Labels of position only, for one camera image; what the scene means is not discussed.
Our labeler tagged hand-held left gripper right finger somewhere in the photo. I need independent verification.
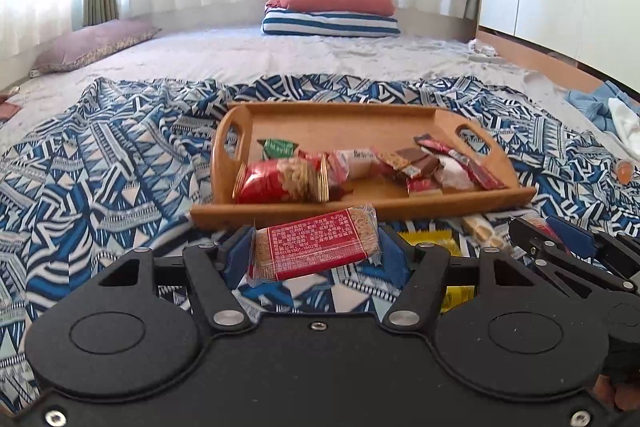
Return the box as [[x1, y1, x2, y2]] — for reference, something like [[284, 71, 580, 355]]
[[377, 224, 537, 333]]

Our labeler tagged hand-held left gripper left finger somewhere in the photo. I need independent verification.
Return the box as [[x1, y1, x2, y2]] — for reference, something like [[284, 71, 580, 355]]
[[97, 226, 257, 334]]

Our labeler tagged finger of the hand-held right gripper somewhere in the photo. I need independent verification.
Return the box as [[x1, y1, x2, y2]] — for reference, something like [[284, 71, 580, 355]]
[[509, 218, 637, 300], [545, 215, 640, 280]]

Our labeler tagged red label cracker packet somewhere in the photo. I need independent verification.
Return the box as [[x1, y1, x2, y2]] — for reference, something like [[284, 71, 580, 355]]
[[245, 204, 383, 288]]

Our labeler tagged small red snack packet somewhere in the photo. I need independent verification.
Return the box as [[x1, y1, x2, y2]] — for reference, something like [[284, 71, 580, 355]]
[[406, 177, 445, 198]]

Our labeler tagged dark red biscuit packet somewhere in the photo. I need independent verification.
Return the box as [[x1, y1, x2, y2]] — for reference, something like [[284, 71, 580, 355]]
[[232, 156, 333, 205]]

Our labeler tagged long red snack packet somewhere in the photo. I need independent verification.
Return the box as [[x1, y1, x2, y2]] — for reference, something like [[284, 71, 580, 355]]
[[414, 133, 507, 191]]

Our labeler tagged brown wafer packet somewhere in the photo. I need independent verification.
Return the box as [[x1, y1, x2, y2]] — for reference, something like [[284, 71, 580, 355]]
[[375, 146, 441, 180]]

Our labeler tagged white translucent snack packet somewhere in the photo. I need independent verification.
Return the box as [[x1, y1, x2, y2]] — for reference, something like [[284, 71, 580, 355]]
[[435, 157, 476, 190]]

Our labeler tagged white and red snack packet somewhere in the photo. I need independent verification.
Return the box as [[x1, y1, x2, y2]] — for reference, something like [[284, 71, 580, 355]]
[[327, 148, 381, 182]]

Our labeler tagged green snack packet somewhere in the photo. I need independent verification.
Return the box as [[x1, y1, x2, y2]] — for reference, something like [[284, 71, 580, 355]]
[[257, 138, 298, 160]]

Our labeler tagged wooden tray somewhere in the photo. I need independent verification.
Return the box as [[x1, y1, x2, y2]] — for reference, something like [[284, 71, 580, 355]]
[[190, 102, 538, 230]]

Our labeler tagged yellow snack packet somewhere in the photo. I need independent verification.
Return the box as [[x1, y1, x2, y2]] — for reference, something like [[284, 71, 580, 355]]
[[397, 229, 476, 310]]

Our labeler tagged cream cracker packet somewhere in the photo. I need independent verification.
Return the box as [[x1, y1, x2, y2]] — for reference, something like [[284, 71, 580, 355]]
[[461, 214, 513, 253]]

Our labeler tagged orange jelly cup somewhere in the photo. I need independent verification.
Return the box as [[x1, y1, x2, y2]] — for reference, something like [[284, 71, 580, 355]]
[[614, 159, 637, 185]]

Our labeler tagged white cloth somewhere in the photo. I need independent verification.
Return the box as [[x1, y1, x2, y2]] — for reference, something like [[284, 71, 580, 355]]
[[607, 97, 640, 145]]

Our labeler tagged blue cloth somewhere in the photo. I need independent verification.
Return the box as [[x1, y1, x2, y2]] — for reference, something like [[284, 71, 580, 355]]
[[565, 82, 636, 135]]

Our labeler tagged blue patterned blanket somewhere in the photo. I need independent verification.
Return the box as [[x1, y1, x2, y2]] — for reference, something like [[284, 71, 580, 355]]
[[0, 74, 640, 408]]

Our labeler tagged crumpled white tissue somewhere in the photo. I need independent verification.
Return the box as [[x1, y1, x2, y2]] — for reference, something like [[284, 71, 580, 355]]
[[467, 38, 498, 58]]

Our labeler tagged grey bed sheet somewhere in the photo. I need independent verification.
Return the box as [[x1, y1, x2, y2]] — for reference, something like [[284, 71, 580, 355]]
[[0, 24, 601, 158]]

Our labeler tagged blue striped pillow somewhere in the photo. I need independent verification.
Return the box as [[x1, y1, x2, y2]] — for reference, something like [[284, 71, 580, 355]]
[[261, 9, 401, 38]]

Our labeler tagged purple pillow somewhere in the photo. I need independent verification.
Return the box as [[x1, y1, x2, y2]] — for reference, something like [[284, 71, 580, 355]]
[[29, 19, 163, 78]]

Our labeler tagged brown cloth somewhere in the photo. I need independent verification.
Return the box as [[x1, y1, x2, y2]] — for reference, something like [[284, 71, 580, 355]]
[[0, 94, 21, 122]]

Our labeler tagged wooden bed frame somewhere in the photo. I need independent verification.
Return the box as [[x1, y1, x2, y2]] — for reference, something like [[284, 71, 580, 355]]
[[475, 29, 606, 92]]

